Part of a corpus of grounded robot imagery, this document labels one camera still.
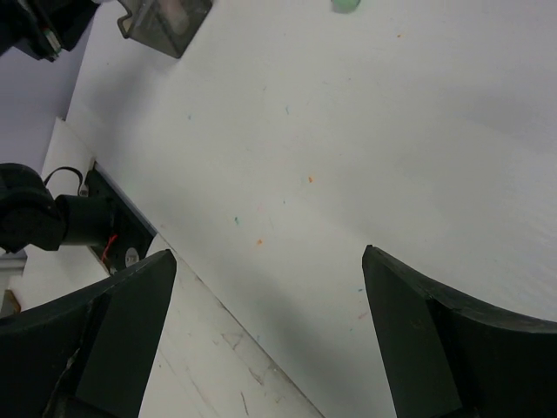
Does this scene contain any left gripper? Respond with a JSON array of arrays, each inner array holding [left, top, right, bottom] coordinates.
[[1, 0, 101, 62]]

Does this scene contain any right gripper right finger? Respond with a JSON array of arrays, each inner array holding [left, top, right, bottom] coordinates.
[[362, 246, 556, 417]]

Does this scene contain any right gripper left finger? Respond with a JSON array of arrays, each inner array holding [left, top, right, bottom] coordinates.
[[1, 250, 177, 417]]

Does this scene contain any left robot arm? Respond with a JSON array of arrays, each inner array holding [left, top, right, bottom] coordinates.
[[1, 1, 117, 253]]

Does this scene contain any grey plastic bin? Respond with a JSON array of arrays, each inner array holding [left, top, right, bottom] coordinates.
[[117, 0, 213, 58]]

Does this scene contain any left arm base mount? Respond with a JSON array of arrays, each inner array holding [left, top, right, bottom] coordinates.
[[43, 158, 158, 278]]

